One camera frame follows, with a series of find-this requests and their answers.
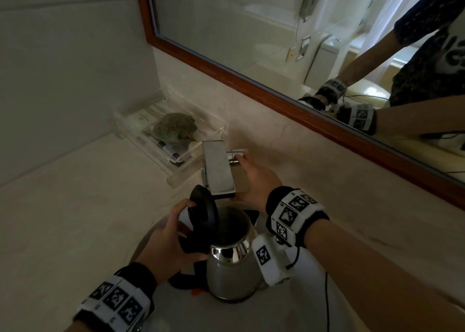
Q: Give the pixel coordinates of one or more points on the person's left hand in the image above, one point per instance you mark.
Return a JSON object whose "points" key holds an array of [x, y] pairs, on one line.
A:
{"points": [[163, 248]]}

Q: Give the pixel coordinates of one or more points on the left marker wristband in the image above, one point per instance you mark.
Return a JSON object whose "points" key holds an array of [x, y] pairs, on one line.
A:
{"points": [[116, 299]]}

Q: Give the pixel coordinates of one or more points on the chrome square faucet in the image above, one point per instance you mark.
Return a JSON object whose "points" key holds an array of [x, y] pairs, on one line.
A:
{"points": [[218, 168]]}

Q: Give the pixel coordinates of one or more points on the white toiletry packet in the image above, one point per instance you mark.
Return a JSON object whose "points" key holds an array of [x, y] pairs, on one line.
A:
{"points": [[140, 117]]}

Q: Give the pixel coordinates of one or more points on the person's right hand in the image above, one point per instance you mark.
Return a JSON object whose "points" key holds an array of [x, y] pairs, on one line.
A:
{"points": [[259, 182]]}

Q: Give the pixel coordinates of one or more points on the clear acrylic tray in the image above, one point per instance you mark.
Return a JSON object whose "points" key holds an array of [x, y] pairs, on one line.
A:
{"points": [[210, 124]]}

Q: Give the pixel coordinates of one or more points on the stainless steel electric kettle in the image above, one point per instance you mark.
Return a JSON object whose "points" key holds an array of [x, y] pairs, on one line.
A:
{"points": [[232, 281]]}

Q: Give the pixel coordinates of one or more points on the wood-framed wall mirror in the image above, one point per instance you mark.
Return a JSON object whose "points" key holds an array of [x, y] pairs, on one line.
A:
{"points": [[236, 15]]}

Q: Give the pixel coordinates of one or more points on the white sink basin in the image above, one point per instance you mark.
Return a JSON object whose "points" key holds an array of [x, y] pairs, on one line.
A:
{"points": [[236, 317]]}

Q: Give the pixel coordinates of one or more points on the person's right forearm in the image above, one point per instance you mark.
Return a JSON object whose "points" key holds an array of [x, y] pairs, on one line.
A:
{"points": [[381, 277]]}

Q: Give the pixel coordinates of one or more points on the right marker wristband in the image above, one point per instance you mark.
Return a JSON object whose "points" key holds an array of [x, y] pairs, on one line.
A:
{"points": [[294, 211]]}

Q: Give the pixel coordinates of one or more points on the white marker cube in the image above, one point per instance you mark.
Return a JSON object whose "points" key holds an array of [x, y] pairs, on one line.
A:
{"points": [[272, 262]]}

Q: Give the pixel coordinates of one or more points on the marker wristband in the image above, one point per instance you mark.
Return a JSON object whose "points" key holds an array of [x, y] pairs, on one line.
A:
{"points": [[116, 299], [294, 211]]}

